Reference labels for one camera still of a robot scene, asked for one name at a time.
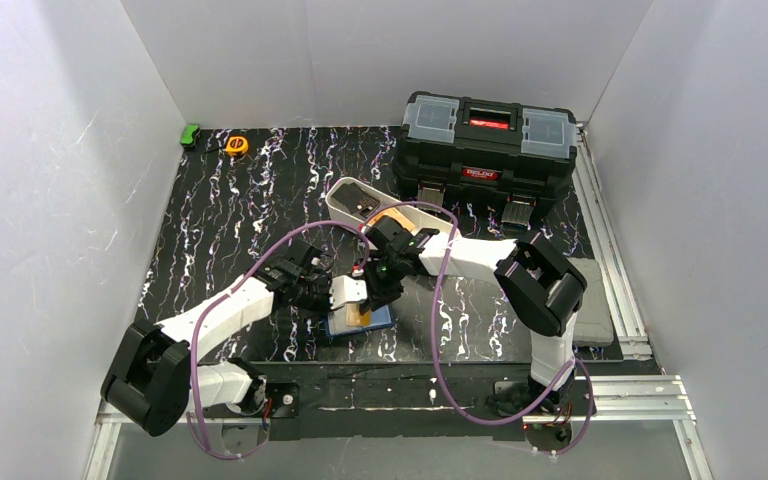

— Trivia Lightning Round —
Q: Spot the blue leather card holder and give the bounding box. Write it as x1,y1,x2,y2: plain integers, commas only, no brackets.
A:
325,303,395,338

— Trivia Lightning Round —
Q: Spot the orange card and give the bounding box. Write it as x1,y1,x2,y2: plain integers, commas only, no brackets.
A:
369,207,417,233

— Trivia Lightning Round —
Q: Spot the white oblong plastic tray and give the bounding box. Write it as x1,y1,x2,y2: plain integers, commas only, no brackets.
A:
325,177,453,234

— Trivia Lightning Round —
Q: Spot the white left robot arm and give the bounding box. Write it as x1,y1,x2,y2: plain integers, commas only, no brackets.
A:
100,240,331,437

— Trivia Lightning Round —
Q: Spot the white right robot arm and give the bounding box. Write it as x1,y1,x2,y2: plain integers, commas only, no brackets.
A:
363,216,587,400

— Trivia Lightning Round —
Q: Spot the black card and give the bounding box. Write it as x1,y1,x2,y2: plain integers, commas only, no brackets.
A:
340,184,380,218

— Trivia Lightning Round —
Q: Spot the black plastic toolbox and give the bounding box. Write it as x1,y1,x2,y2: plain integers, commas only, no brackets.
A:
392,91,578,226

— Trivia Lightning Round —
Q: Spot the yellow tape measure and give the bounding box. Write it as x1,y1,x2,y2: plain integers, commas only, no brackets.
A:
224,135,249,157

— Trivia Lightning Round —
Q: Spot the green small object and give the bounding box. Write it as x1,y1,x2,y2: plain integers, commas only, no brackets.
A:
179,124,201,148

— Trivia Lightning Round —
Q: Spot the grey pad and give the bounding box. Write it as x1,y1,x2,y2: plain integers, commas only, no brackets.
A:
568,257,615,347

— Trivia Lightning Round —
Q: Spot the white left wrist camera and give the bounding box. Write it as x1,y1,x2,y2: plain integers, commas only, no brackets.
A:
329,275,368,311

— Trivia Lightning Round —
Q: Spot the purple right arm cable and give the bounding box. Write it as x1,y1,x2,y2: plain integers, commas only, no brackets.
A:
360,201,596,457

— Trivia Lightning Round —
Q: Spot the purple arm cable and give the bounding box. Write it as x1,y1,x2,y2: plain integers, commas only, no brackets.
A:
185,220,373,462
360,201,596,457

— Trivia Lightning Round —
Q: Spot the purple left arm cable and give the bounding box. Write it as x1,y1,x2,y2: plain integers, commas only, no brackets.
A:
185,220,373,462

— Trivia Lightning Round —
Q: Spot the aluminium frame rail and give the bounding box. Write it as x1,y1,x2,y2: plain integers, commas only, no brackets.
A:
109,149,697,479

